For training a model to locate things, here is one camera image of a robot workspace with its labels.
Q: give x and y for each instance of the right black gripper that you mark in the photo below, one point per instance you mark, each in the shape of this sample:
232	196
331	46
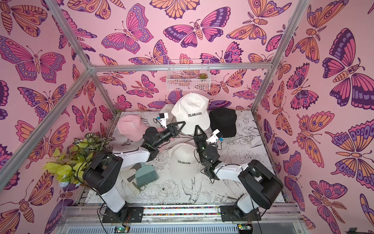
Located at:
200	141

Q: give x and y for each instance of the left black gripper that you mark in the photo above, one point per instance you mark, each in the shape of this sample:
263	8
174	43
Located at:
171	128

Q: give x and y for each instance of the black cap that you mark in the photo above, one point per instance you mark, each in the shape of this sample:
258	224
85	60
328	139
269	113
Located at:
224	120

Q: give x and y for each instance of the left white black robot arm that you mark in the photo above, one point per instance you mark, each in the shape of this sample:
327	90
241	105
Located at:
102	173

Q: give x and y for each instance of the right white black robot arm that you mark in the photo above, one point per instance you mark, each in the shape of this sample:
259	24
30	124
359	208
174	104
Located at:
261	185

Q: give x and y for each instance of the cream cap rear left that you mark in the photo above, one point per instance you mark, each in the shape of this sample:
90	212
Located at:
166	109

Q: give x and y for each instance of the pink cap with logo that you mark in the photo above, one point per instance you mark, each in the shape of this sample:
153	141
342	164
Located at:
132	127

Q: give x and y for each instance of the small succulent in basket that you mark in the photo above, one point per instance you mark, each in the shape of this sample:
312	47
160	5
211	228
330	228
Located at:
203	76

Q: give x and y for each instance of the teal hand brush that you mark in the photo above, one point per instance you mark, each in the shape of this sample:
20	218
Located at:
146	175

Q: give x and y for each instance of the clear plastic dustpan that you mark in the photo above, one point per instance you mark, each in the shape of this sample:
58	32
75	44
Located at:
128	178

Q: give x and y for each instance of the potted green plant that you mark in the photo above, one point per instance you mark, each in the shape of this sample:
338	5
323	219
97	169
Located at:
68	167

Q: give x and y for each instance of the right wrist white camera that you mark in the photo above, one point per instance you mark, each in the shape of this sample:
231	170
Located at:
216	136

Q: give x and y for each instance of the wrist white camera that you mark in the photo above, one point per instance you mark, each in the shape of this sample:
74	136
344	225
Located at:
162	119
216	136

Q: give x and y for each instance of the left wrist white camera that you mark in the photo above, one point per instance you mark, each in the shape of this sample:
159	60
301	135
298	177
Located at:
162	119

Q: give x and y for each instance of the white wire basket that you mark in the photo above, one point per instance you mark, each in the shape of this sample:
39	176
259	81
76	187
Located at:
183	74

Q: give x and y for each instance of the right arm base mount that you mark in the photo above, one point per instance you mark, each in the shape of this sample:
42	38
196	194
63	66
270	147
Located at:
233	213

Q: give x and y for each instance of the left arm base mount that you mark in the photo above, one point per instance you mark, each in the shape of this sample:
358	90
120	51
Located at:
125	215

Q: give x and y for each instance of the aluminium frame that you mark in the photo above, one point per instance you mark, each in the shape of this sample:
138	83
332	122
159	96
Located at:
22	153

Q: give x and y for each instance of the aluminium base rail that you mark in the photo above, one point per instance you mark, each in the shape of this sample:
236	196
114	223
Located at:
282	218

